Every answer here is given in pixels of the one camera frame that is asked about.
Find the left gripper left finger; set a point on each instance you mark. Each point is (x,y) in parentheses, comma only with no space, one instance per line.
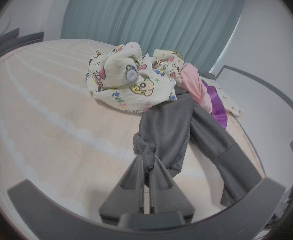
(126,191)

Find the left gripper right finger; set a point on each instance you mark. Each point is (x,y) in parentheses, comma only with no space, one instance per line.
(166,191)

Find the black T-shirt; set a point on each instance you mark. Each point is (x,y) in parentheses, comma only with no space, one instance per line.
(166,124)

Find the bed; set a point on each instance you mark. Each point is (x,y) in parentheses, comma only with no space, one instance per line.
(49,109)

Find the purple garment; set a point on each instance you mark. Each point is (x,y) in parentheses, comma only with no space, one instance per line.
(217,104)

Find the white printed pillow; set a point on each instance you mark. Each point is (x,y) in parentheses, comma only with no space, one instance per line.
(230,104)

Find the pink garment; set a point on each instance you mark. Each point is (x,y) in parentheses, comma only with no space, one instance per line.
(191,81)

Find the white printed pyjama top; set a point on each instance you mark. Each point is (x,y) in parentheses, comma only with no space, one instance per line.
(116,66)

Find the blue-green curtain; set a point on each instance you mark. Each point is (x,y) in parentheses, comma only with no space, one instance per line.
(149,14)

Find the black chest of drawers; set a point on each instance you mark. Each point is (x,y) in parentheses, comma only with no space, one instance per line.
(24,40)

